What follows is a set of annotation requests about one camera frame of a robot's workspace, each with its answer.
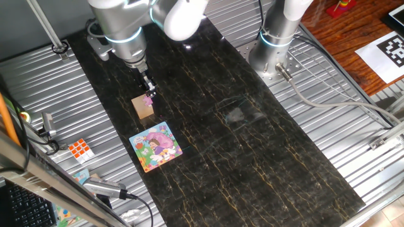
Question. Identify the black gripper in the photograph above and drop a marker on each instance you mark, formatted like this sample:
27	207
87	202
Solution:
143	77

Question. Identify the pink jigsaw puzzle piece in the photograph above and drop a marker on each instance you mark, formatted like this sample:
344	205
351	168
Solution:
147	100

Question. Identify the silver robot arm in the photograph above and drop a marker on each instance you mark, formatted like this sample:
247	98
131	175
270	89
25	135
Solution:
126	28

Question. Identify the colourful butterfly puzzle board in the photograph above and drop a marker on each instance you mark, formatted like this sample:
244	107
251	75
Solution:
155	147

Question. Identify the colourful cartoon vehicle puzzle board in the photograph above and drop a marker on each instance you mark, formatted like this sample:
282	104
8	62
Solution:
82	177

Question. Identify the plain wooden block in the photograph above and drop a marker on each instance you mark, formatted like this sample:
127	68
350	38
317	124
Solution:
142	108

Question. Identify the orange and white Rubik's cube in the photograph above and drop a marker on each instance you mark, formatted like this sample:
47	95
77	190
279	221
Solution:
81	150

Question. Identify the black marble pattern mat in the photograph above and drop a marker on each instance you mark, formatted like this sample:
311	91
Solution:
236	142

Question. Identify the slanted metal pole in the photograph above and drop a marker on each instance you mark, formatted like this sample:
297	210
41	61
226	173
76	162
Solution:
47	28

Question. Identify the crumpled white wrapper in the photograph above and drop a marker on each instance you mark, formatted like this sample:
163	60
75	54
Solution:
131	216

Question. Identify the orange rod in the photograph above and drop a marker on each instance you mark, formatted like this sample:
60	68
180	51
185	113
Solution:
7	119

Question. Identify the black computer keyboard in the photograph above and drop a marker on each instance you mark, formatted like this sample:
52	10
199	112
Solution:
30	208

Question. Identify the white paper with marker code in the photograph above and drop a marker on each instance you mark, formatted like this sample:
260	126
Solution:
380	58

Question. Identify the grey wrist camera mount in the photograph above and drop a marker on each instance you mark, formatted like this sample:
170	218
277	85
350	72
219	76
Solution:
99	47

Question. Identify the small grey camera on clamp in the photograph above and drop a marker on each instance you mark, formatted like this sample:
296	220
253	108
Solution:
48	123

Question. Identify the aluminium frame beam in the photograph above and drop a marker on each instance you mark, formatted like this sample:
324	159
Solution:
47	176

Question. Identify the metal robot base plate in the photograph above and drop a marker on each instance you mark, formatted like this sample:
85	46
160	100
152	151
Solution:
293	67

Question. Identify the metal corner bracket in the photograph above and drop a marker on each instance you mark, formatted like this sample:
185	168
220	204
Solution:
386	137

